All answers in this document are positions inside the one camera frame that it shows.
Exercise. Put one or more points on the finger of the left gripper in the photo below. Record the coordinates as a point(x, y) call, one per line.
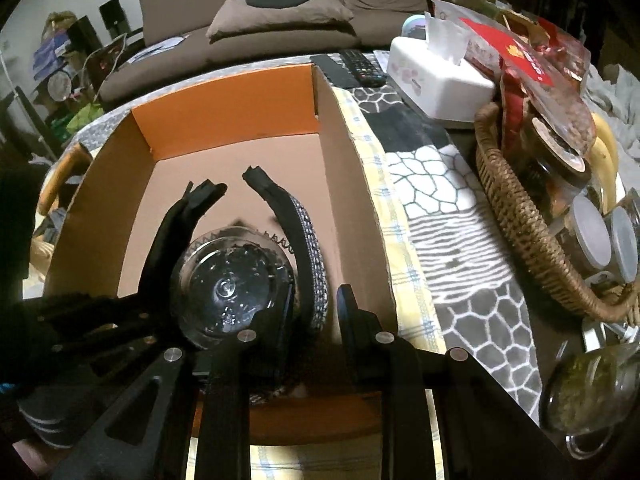
point(173, 237)

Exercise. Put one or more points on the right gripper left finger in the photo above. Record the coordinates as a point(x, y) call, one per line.
point(255, 360)

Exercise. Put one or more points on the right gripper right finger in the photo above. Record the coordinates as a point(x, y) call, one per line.
point(383, 362)

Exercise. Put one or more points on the glass jar with black lid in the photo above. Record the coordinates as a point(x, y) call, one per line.
point(224, 278)

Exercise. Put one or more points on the black rhinestone headband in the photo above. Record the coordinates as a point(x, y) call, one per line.
point(295, 222)

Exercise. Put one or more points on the yellow plaid tablecloth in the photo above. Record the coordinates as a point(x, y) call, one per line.
point(395, 259)

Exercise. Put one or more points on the orange cardboard box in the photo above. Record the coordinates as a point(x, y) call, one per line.
point(141, 171)

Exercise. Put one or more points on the grey stone pattern table mat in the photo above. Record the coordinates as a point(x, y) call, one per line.
point(479, 304)

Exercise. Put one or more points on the glass jar of herbs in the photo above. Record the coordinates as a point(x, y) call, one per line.
point(590, 394)

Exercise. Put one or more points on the brown cushion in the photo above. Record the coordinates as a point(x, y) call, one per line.
point(236, 17)

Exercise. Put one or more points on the brown sofa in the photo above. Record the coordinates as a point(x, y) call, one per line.
point(375, 24)

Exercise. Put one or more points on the wicker basket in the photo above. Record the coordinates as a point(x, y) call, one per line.
point(523, 226)

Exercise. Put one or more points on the black remote control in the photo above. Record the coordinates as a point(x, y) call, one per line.
point(352, 70)

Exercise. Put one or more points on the white tissue box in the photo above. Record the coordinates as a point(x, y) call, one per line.
point(439, 80)

